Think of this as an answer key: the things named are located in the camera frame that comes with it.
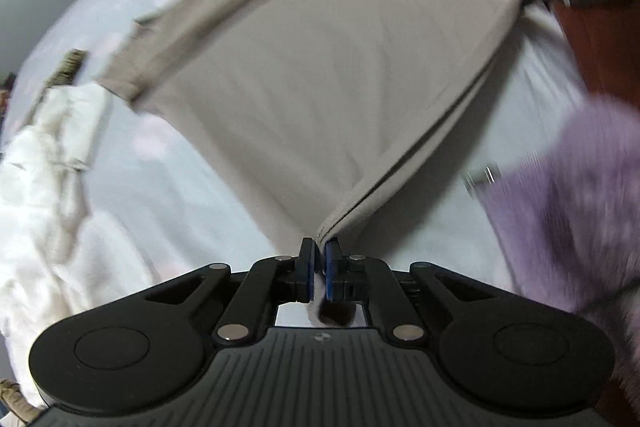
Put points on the purple fuzzy garment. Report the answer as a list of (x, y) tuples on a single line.
[(575, 207)]

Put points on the taupe t-shirt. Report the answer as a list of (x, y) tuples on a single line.
[(310, 82)]

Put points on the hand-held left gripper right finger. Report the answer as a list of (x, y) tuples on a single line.
[(332, 274)]

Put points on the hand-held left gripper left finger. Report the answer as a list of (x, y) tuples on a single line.
[(307, 269)]

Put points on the white muslin blanket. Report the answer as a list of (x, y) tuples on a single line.
[(45, 232)]

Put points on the brown striped garment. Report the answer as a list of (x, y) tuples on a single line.
[(65, 67), (12, 399)]

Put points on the bed with pink-dotted sheet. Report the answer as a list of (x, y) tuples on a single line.
[(175, 172)]

